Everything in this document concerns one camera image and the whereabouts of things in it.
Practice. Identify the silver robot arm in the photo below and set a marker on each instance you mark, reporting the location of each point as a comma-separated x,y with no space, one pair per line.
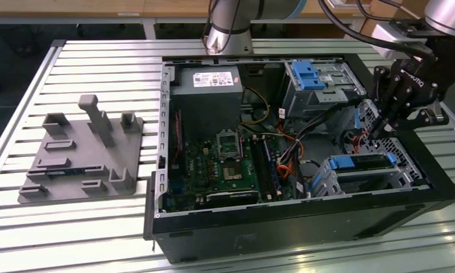
231,34

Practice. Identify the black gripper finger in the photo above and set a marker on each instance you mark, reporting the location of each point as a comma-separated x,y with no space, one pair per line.
392,96
426,118

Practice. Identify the CPU socket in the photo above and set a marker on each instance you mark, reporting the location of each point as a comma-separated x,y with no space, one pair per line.
233,172

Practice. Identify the grey parts rack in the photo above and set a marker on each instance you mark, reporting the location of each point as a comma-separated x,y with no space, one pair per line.
82,159

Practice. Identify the white framed box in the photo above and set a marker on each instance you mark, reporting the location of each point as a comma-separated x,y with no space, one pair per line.
340,3

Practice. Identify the metal disk bay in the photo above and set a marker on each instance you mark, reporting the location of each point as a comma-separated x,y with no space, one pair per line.
367,182

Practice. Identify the black round speaker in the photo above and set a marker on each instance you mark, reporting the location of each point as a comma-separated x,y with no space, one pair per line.
309,170

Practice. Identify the black PC case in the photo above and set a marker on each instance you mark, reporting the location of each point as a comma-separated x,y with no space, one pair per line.
288,236

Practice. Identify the blue drive latch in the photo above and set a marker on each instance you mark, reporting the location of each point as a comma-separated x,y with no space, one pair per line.
307,75

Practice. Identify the grey power supply unit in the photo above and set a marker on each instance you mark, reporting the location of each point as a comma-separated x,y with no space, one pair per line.
204,108

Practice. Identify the black RAM slot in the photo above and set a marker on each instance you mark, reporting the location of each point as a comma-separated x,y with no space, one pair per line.
257,167

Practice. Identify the black graphics card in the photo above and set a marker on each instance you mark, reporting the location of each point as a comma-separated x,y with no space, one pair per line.
231,199

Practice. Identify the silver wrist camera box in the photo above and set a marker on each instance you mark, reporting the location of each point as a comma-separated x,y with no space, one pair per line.
387,37

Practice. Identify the green motherboard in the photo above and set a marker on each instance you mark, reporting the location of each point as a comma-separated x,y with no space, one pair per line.
200,165

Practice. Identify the RAM stick on rack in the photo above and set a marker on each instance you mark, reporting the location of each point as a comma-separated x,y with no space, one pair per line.
65,172

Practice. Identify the hard disk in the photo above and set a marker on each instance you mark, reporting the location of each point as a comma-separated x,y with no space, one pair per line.
343,163

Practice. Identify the metal optical drive cage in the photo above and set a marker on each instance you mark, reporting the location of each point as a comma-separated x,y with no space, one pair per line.
311,102

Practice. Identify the wooden desk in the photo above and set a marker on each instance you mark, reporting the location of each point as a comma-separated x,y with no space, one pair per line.
99,7

